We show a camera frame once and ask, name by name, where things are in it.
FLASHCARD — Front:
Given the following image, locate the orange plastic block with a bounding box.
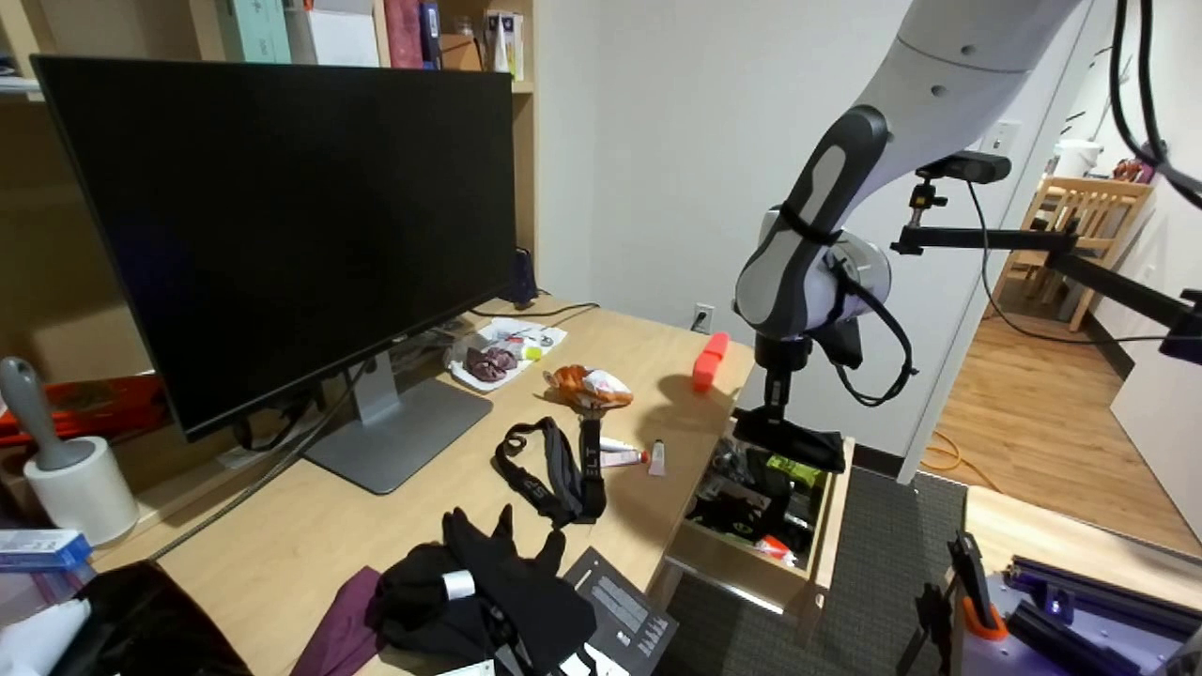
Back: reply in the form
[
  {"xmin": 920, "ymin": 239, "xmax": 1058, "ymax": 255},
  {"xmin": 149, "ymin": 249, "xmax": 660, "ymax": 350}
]
[{"xmin": 689, "ymin": 325, "xmax": 736, "ymax": 393}]

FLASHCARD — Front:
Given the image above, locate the wooden drawer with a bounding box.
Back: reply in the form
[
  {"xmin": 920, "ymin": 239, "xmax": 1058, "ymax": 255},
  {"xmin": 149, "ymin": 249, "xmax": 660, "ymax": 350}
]
[{"xmin": 660, "ymin": 417, "xmax": 864, "ymax": 621}]

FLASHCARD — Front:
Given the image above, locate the white lint roller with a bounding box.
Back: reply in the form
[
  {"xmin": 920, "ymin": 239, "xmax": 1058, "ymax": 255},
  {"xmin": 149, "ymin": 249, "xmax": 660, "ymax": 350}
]
[{"xmin": 0, "ymin": 351, "xmax": 143, "ymax": 548}]

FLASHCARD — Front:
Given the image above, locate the black garment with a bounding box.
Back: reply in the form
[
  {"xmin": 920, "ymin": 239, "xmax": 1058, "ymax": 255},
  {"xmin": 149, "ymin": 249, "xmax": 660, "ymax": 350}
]
[{"xmin": 46, "ymin": 556, "xmax": 255, "ymax": 676}]

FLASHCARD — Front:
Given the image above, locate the black strap with buckle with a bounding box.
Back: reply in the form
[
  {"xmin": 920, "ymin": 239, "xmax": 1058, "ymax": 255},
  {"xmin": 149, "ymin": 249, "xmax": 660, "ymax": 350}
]
[{"xmin": 487, "ymin": 413, "xmax": 612, "ymax": 530}]

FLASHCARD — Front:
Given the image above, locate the purple cloth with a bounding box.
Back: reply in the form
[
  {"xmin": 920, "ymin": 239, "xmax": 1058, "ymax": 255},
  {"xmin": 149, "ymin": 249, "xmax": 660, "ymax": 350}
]
[{"xmin": 288, "ymin": 562, "xmax": 396, "ymax": 676}]

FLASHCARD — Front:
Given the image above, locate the grey white box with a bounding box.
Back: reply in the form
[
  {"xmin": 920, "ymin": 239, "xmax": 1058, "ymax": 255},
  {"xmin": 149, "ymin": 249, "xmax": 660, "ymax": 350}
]
[{"xmin": 304, "ymin": 0, "xmax": 386, "ymax": 70}]

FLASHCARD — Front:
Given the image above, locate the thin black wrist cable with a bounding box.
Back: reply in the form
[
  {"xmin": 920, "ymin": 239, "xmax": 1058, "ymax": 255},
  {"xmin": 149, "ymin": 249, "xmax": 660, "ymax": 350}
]
[{"xmin": 831, "ymin": 258, "xmax": 920, "ymax": 413}]

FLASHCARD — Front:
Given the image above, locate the black monitor cable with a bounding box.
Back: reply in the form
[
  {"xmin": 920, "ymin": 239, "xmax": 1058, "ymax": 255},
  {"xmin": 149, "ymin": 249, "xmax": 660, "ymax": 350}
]
[{"xmin": 232, "ymin": 356, "xmax": 367, "ymax": 459}]

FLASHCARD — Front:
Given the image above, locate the clear container blue lid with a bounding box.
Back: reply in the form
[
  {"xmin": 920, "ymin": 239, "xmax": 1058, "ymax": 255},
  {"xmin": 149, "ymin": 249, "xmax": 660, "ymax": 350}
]
[{"xmin": 0, "ymin": 525, "xmax": 99, "ymax": 632}]

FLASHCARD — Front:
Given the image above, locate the black stereo camera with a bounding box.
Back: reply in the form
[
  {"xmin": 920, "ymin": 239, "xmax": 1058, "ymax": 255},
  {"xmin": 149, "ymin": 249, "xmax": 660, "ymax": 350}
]
[{"xmin": 914, "ymin": 145, "xmax": 1018, "ymax": 191}]

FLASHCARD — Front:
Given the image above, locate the black computer monitor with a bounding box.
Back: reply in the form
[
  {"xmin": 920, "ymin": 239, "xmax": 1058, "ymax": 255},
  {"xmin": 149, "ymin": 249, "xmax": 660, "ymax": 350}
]
[{"xmin": 35, "ymin": 52, "xmax": 517, "ymax": 498}]

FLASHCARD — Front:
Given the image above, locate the orange handled tool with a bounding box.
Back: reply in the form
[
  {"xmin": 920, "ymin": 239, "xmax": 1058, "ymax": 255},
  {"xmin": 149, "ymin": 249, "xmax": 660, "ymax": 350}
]
[{"xmin": 944, "ymin": 530, "xmax": 1014, "ymax": 651}]

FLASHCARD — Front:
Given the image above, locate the white tube teal cap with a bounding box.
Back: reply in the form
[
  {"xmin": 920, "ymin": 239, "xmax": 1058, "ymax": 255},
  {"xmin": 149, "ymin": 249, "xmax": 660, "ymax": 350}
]
[{"xmin": 597, "ymin": 439, "xmax": 649, "ymax": 473}]

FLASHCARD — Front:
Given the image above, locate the red book on shelf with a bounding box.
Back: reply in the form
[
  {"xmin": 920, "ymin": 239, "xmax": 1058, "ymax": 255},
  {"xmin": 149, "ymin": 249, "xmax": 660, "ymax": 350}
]
[{"xmin": 383, "ymin": 0, "xmax": 429, "ymax": 74}]

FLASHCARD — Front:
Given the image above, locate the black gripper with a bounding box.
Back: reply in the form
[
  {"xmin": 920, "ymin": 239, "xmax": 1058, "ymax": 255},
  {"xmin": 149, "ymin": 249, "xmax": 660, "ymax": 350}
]
[{"xmin": 746, "ymin": 330, "xmax": 810, "ymax": 425}]

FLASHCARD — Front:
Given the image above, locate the black rolled cloth white label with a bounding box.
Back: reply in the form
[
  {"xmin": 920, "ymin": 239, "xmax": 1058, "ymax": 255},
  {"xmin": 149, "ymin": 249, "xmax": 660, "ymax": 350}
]
[{"xmin": 372, "ymin": 539, "xmax": 491, "ymax": 663}]

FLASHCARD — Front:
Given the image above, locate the purple case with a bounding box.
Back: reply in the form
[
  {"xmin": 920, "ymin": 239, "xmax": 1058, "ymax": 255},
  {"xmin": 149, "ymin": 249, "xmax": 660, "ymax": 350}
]
[{"xmin": 995, "ymin": 552, "xmax": 1202, "ymax": 676}]

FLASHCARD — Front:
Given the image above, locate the orange white plush toy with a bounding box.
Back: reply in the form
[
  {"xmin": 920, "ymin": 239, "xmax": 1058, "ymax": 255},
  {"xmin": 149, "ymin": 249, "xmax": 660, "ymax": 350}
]
[{"xmin": 542, "ymin": 359, "xmax": 639, "ymax": 417}]

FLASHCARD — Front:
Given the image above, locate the black white packet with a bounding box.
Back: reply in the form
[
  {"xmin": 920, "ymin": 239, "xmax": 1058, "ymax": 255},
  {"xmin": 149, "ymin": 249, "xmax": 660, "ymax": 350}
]
[{"xmin": 690, "ymin": 470, "xmax": 782, "ymax": 535}]

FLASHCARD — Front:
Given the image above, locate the teal book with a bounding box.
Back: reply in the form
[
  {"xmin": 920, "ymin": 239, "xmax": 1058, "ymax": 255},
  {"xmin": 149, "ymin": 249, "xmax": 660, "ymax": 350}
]
[{"xmin": 220, "ymin": 0, "xmax": 298, "ymax": 67}]

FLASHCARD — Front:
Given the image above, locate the red box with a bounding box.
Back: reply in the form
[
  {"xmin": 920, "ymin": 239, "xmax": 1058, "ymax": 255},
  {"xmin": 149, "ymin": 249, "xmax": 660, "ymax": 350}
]
[{"xmin": 0, "ymin": 370, "xmax": 174, "ymax": 450}]

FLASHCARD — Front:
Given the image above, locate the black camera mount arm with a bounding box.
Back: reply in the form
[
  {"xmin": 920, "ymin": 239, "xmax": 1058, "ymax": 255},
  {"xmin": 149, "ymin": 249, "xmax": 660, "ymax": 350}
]
[{"xmin": 886, "ymin": 175, "xmax": 1202, "ymax": 366}]

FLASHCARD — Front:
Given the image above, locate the green pouch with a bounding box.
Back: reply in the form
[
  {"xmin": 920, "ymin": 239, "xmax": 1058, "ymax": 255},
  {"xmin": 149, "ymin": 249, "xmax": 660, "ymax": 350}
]
[{"xmin": 761, "ymin": 450, "xmax": 833, "ymax": 493}]

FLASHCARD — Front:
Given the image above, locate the black box white print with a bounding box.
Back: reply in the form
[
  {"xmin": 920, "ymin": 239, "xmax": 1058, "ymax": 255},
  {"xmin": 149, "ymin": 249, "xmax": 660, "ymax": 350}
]
[{"xmin": 555, "ymin": 543, "xmax": 685, "ymax": 676}]

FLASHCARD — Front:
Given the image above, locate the dark grey cabinet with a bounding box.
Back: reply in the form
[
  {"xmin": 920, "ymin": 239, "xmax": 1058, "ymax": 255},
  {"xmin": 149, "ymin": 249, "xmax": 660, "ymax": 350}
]
[{"xmin": 654, "ymin": 467, "xmax": 970, "ymax": 676}]

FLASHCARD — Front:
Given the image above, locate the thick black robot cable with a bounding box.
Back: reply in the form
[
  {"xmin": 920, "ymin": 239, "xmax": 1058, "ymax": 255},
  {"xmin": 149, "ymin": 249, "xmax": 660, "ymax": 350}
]
[{"xmin": 1106, "ymin": 0, "xmax": 1202, "ymax": 215}]

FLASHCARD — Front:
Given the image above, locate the black glove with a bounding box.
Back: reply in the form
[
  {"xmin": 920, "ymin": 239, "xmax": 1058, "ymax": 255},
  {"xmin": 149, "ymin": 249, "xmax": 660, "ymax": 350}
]
[{"xmin": 441, "ymin": 502, "xmax": 603, "ymax": 669}]

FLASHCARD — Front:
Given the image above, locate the small black device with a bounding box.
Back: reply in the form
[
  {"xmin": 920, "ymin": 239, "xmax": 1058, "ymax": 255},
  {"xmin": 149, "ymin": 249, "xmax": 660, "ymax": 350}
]
[{"xmin": 507, "ymin": 244, "xmax": 546, "ymax": 313}]

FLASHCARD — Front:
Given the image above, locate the wooden chair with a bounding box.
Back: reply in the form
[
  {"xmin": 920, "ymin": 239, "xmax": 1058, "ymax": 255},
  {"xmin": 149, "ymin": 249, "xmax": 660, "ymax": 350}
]
[{"xmin": 995, "ymin": 170, "xmax": 1158, "ymax": 336}]

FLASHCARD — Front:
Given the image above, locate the blue book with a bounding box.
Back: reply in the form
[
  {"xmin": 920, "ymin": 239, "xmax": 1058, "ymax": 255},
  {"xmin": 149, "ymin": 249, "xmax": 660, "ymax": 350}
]
[{"xmin": 419, "ymin": 0, "xmax": 447, "ymax": 70}]

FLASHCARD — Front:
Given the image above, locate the white cabinet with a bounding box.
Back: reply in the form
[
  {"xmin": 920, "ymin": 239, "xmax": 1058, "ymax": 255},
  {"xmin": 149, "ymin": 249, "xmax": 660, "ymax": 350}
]
[{"xmin": 1106, "ymin": 336, "xmax": 1202, "ymax": 507}]

